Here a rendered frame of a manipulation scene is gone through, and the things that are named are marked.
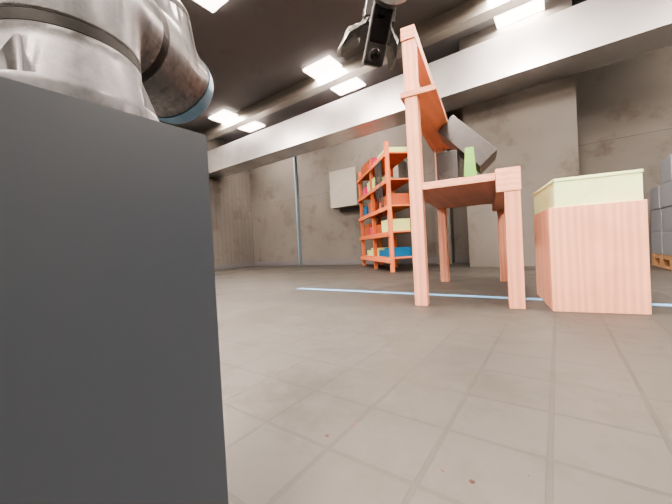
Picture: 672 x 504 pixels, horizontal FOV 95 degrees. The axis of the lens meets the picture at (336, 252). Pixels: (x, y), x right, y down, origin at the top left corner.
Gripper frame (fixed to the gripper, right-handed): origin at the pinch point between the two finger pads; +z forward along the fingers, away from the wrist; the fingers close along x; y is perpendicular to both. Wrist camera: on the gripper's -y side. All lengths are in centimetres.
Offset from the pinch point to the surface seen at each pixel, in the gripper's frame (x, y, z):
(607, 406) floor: -74, -80, -3
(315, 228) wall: -37, 111, 737
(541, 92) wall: -301, 271, 287
